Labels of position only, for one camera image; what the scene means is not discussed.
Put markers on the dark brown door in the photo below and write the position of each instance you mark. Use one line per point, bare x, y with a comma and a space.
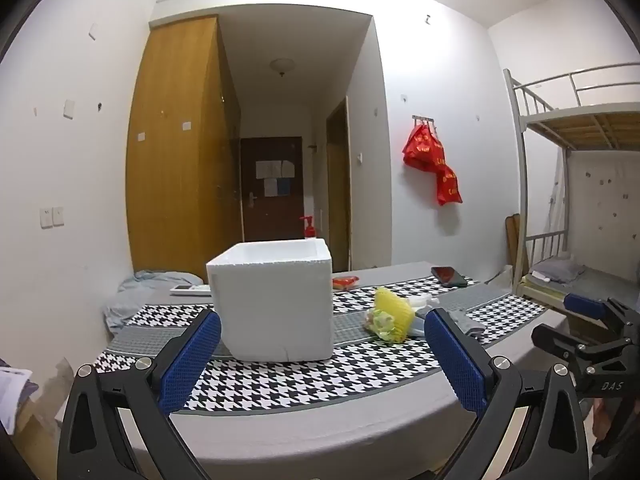
272, 215

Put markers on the wide white paper notice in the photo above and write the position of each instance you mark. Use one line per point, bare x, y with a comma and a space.
274, 169

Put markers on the white foam sheet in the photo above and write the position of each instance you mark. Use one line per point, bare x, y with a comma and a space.
425, 302

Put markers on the small white paper notice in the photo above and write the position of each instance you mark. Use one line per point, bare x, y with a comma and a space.
270, 187

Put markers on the white remote control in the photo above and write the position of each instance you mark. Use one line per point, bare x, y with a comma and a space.
190, 289

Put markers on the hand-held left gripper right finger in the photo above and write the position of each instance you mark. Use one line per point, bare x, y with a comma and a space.
457, 365

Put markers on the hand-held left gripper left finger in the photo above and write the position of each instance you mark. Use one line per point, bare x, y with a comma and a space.
192, 360

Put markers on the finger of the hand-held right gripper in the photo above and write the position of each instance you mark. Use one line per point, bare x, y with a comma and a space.
555, 338
582, 305

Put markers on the wooden boards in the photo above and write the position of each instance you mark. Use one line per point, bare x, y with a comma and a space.
515, 240

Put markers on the wooden wardrobe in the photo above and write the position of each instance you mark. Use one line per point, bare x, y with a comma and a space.
175, 160

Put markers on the white wall socket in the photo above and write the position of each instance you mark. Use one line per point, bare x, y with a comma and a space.
69, 108

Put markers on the wall hook rack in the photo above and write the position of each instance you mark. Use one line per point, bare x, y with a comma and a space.
424, 119

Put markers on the houndstooth bed sheet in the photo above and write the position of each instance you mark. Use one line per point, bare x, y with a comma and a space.
310, 385

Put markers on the red plastic bag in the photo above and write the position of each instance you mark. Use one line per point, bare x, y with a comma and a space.
422, 147
448, 185

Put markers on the ceiling lamp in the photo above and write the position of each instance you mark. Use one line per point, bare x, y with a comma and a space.
283, 66

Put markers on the grey blue pillow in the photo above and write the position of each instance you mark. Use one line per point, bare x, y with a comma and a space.
150, 287

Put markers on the wooden side door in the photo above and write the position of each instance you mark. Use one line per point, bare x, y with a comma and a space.
338, 190

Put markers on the grey folded bedding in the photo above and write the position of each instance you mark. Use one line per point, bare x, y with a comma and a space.
557, 269

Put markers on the white foam box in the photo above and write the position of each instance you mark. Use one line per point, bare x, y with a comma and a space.
275, 305

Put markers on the metal bunk bed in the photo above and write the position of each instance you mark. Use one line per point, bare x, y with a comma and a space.
580, 127

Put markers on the white pump bottle red cap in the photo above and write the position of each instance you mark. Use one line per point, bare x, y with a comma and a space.
309, 227

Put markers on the yellow foam fruit net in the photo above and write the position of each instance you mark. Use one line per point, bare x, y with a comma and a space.
395, 312

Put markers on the black smartphone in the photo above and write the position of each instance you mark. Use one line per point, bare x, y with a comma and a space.
449, 276

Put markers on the blue paper notice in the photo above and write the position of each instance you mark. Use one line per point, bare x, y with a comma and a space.
283, 186

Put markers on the red snack packet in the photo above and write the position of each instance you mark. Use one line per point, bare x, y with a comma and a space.
345, 282

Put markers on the white wall switch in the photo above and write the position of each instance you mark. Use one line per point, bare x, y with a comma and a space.
46, 217
58, 215

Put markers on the stack of papers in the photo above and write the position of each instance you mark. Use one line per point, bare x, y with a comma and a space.
12, 395

